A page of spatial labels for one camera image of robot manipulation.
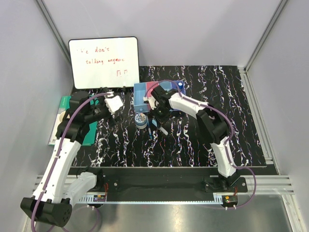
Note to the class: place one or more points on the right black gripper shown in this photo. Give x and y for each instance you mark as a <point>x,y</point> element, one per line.
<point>161,120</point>

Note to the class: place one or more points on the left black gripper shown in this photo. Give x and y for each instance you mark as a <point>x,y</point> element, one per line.
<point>109,116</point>

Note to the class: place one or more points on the blue white marker pen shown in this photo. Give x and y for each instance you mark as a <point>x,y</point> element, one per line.
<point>154,122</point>

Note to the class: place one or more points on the blue white tape roll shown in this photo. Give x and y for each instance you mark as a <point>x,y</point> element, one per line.
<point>140,121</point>

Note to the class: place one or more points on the pink bin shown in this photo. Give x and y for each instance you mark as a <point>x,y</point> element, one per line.
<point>150,85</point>

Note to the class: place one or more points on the purple bin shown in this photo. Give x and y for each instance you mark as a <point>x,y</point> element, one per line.
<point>177,102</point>

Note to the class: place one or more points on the light blue bin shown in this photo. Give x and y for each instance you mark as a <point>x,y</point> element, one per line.
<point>139,93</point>

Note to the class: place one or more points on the teal blue bin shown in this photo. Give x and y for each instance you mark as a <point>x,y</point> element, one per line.
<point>167,86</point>

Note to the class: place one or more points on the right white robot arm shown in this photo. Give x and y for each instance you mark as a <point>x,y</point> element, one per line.
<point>214,126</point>

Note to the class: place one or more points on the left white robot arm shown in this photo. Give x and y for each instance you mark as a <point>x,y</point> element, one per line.
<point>51,203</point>

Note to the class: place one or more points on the thin blue pen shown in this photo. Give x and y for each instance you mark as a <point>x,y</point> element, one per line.
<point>149,130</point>

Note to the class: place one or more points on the black marbled table mat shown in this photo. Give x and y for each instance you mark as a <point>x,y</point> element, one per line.
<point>124,145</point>

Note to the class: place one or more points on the green notebook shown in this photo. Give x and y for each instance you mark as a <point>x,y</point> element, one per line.
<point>64,105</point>

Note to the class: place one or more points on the yellow cream mug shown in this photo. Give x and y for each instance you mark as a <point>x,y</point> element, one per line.
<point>64,117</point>

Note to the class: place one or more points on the white dry-erase board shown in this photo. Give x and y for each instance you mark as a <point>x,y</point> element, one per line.
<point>104,62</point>

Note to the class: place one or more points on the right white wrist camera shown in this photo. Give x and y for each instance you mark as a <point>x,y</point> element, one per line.
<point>151,101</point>

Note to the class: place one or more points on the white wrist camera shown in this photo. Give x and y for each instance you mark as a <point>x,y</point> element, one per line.
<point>114,103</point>
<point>151,101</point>

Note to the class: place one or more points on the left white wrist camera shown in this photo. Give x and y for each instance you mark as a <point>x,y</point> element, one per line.
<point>114,103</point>

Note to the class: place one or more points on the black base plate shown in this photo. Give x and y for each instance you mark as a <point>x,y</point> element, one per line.
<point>165,184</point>

